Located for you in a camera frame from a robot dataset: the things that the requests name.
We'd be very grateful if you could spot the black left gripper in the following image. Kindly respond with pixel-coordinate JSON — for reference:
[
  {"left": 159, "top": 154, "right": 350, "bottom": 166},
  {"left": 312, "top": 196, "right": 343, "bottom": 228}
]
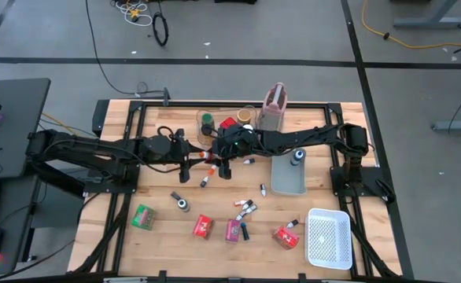
[{"left": 169, "top": 128, "right": 212, "bottom": 184}]

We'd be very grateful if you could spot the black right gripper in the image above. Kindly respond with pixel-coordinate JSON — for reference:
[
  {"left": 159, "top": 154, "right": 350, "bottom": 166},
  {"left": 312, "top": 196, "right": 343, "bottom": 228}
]
[{"left": 207, "top": 126, "right": 257, "bottom": 180}]

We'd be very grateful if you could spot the black-cap sprinkles bottle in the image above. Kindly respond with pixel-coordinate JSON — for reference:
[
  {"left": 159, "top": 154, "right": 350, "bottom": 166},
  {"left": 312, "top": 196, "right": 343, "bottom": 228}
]
[{"left": 169, "top": 190, "right": 191, "bottom": 214}]

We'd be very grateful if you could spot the red Froot Loops cereal box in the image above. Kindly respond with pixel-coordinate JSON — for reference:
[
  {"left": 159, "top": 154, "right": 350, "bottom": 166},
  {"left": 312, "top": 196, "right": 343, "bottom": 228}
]
[{"left": 191, "top": 213, "right": 216, "bottom": 241}]

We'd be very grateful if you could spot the grey plastic bin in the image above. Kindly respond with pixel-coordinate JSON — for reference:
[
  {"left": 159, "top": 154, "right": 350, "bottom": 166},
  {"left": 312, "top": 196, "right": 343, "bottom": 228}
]
[{"left": 270, "top": 147, "right": 308, "bottom": 197}]

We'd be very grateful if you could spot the magenta Raisin Bran cereal box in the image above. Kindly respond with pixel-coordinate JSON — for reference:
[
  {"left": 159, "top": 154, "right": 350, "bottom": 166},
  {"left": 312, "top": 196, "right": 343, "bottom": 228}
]
[{"left": 224, "top": 219, "right": 242, "bottom": 244}]

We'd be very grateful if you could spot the white perforated plastic basket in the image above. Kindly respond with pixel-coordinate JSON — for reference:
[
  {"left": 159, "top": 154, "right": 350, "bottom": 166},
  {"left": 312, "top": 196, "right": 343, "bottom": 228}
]
[{"left": 304, "top": 208, "right": 354, "bottom": 271}]

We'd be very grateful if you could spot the orange spice jar black lid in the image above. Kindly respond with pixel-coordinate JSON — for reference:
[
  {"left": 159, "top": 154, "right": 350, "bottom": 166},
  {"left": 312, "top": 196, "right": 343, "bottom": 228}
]
[{"left": 200, "top": 123, "right": 216, "bottom": 145}]

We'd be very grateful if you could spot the green-lid spice jar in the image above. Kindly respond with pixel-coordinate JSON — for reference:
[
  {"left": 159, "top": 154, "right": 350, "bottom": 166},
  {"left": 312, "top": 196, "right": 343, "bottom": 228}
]
[{"left": 200, "top": 112, "right": 216, "bottom": 129}]

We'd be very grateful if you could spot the clear plastic organizer bin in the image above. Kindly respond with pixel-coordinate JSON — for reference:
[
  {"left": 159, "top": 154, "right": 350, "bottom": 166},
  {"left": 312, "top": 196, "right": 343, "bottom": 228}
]
[{"left": 195, "top": 105, "right": 258, "bottom": 145}]

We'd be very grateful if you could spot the green Apple Jacks cereal box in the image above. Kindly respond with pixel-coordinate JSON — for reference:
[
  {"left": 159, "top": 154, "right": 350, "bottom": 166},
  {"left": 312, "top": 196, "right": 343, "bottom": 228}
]
[{"left": 131, "top": 204, "right": 157, "bottom": 231}]

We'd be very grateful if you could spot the black desk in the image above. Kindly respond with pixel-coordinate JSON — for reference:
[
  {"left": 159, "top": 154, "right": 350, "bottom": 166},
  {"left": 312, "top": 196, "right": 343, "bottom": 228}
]
[{"left": 0, "top": 77, "right": 52, "bottom": 180}]

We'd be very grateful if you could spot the grey keyboard desk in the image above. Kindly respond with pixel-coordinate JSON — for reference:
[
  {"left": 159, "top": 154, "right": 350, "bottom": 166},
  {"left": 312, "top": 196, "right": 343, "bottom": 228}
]
[{"left": 0, "top": 175, "right": 47, "bottom": 277}]

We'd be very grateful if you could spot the grey desk foot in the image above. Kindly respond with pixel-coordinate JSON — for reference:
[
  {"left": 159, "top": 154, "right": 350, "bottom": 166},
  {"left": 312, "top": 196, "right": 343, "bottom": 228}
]
[
  {"left": 392, "top": 0, "right": 461, "bottom": 30},
  {"left": 430, "top": 119, "right": 461, "bottom": 133}
]

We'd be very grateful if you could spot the pink-handled metal box grater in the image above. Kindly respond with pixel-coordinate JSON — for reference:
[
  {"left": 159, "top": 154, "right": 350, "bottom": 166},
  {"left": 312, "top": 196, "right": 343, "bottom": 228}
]
[{"left": 256, "top": 82, "right": 289, "bottom": 133}]

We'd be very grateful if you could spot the black aluminium rig frame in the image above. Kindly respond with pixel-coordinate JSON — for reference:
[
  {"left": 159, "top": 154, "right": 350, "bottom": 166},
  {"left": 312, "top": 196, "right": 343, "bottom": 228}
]
[{"left": 91, "top": 97, "right": 415, "bottom": 283}]

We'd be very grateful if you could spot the black coiled cable loop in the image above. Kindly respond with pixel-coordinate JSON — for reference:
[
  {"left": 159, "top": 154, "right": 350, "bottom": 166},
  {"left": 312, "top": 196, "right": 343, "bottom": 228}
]
[{"left": 152, "top": 11, "right": 170, "bottom": 48}]

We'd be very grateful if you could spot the yellow floor cable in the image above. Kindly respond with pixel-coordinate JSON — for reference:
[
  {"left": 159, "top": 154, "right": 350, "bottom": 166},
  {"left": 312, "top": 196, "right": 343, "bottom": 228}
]
[{"left": 41, "top": 112, "right": 100, "bottom": 149}]

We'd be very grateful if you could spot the black floor cable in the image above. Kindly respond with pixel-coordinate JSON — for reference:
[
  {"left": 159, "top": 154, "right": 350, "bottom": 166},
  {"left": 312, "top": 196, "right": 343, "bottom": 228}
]
[{"left": 83, "top": 0, "right": 171, "bottom": 107}]

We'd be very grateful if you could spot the white cable bundle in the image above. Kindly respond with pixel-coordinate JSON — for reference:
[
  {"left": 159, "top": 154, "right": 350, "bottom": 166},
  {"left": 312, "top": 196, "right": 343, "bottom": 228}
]
[{"left": 113, "top": 0, "right": 153, "bottom": 28}]

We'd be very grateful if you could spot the yellow extension cable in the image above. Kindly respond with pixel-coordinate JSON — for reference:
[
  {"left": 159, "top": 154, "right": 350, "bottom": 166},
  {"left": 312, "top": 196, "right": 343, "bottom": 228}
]
[{"left": 361, "top": 0, "right": 461, "bottom": 51}]

